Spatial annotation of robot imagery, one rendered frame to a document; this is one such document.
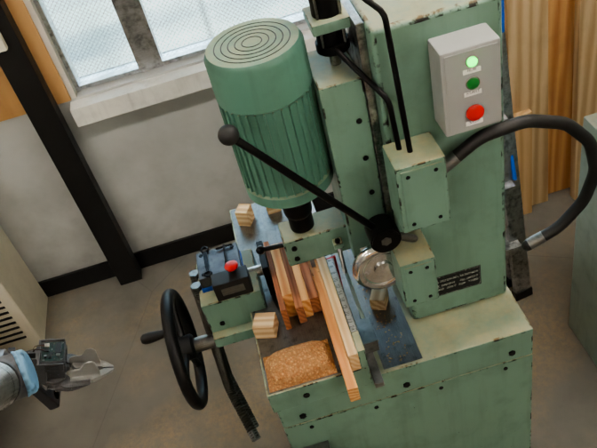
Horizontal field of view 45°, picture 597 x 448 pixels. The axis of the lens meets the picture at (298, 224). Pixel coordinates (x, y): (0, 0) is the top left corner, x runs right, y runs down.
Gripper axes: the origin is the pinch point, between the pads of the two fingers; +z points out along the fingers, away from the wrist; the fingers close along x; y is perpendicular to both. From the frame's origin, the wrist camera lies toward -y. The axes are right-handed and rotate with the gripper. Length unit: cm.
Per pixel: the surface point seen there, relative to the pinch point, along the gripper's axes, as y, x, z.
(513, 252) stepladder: -20, 57, 133
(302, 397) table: 11.0, -19.3, 38.1
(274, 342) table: 13.4, -6.5, 34.3
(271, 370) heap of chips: 14.7, -14.9, 32.1
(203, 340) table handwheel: 0.8, 6.5, 21.5
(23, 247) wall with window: -77, 132, -36
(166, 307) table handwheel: 11.2, 7.4, 12.8
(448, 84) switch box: 77, -10, 54
